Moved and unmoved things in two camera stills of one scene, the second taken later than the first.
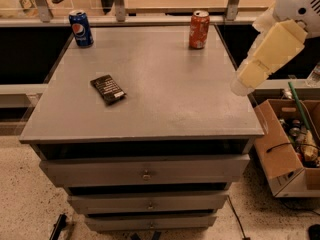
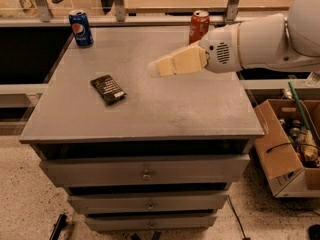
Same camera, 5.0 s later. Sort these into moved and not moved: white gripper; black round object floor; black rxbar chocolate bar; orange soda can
Moved: white gripper
Not moved: black rxbar chocolate bar; orange soda can; black round object floor
